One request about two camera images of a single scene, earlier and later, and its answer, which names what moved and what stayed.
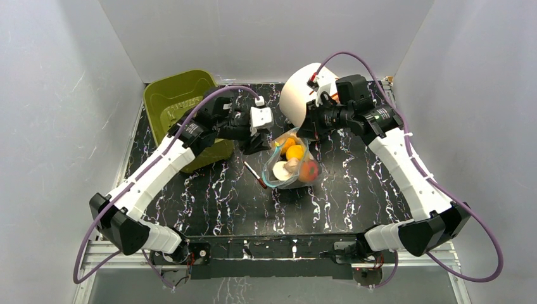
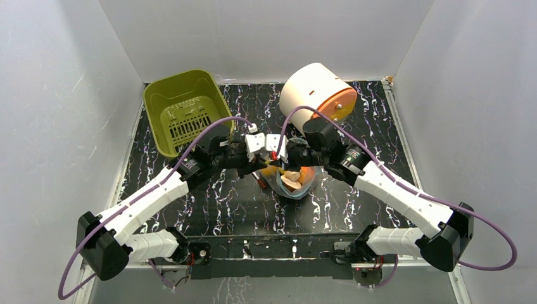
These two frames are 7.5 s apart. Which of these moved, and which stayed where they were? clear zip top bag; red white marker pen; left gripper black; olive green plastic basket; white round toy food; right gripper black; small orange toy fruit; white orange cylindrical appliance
Moved: left gripper black; small orange toy fruit; white round toy food; clear zip top bag; right gripper black
Stayed: white orange cylindrical appliance; olive green plastic basket; red white marker pen
